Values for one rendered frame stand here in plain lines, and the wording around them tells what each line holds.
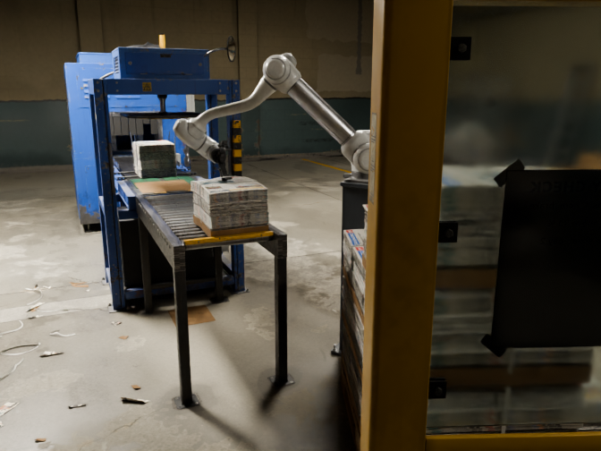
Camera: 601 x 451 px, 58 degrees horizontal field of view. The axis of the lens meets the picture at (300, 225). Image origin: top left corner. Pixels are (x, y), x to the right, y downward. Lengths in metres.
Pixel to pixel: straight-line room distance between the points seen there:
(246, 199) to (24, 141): 8.90
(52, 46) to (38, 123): 1.40
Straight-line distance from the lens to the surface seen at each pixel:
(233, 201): 2.53
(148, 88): 3.75
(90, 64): 6.04
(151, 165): 4.52
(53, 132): 11.19
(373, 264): 0.80
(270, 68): 2.64
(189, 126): 2.88
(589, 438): 1.03
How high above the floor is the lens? 1.47
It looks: 14 degrees down
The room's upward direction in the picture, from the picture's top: straight up
